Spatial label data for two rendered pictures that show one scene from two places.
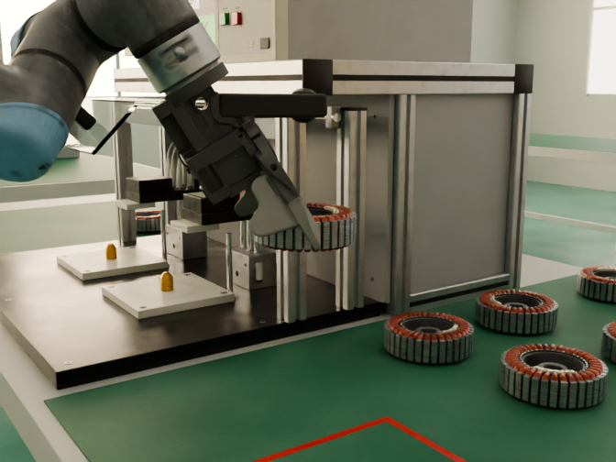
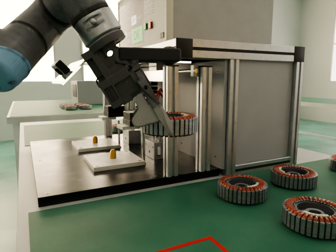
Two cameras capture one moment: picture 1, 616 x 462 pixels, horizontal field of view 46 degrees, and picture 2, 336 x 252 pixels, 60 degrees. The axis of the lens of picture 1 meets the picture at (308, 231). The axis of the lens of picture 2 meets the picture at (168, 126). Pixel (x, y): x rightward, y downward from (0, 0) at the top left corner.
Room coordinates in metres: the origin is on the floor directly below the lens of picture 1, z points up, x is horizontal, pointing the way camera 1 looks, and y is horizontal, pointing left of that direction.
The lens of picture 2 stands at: (0.21, -0.07, 1.02)
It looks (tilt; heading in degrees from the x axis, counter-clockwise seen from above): 9 degrees down; 8
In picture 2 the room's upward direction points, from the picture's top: straight up
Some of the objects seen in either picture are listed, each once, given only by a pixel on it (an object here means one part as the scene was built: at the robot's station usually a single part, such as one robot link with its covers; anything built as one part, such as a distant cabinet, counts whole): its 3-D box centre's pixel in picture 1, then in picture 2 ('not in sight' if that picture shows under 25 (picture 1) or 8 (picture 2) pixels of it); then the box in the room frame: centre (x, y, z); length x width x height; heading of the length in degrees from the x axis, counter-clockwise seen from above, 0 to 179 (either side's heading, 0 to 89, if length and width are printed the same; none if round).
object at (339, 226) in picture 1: (304, 225); (168, 123); (0.77, 0.00, 0.93); 0.11 x 0.11 x 0.04
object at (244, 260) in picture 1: (250, 266); (156, 148); (1.12, 0.09, 0.80); 0.07 x 0.05 x 0.06; 34
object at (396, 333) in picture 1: (428, 336); (241, 188); (0.87, -0.15, 0.77); 0.11 x 0.11 x 0.04
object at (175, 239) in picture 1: (185, 239); (131, 135); (1.32, 0.23, 0.80); 0.07 x 0.05 x 0.06; 34
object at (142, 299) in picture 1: (167, 293); (113, 159); (1.04, 0.21, 0.78); 0.15 x 0.15 x 0.01; 34
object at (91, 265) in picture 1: (111, 261); (95, 144); (1.24, 0.35, 0.78); 0.15 x 0.15 x 0.01; 34
